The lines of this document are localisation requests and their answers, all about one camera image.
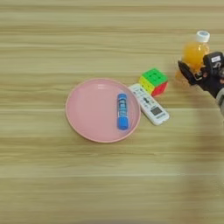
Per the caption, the blue glue stick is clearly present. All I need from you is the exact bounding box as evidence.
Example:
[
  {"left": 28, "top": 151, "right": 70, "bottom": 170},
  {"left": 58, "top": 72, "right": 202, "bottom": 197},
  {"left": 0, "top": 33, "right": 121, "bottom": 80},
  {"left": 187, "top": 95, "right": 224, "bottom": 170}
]
[{"left": 116, "top": 93, "right": 130, "bottom": 131}]

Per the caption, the orange juice bottle white cap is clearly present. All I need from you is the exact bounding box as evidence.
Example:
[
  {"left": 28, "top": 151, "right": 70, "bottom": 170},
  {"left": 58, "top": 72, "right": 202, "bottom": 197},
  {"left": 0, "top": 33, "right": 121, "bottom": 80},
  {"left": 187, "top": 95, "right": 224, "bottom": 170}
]
[{"left": 174, "top": 30, "right": 211, "bottom": 88}]

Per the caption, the small black box white label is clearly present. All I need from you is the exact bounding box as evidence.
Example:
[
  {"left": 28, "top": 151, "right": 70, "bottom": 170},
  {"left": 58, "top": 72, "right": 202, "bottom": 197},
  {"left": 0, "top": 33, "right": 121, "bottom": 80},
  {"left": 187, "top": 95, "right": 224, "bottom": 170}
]
[{"left": 202, "top": 51, "right": 224, "bottom": 72}]

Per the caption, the pink round plate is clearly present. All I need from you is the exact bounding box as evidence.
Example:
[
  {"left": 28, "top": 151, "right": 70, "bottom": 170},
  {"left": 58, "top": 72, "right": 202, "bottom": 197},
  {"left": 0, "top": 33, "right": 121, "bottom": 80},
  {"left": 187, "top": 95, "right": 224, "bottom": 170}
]
[{"left": 65, "top": 77, "right": 142, "bottom": 144}]

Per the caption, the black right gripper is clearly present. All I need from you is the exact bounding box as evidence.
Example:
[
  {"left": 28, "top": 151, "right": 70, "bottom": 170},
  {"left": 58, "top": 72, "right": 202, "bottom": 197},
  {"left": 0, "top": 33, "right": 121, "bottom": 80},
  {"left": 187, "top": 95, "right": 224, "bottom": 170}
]
[{"left": 177, "top": 59, "right": 224, "bottom": 99}]

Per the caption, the colourful puzzle cube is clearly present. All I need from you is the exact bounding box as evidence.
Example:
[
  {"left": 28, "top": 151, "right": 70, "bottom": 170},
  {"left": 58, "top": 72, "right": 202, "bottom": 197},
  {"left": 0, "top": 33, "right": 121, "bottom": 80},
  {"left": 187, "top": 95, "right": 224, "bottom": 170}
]
[{"left": 138, "top": 67, "right": 170, "bottom": 98}]

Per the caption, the white remote control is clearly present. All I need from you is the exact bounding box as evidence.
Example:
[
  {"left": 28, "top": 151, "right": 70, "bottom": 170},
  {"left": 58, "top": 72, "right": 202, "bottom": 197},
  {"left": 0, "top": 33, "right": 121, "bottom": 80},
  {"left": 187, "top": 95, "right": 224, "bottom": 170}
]
[{"left": 128, "top": 83, "right": 171, "bottom": 127}]

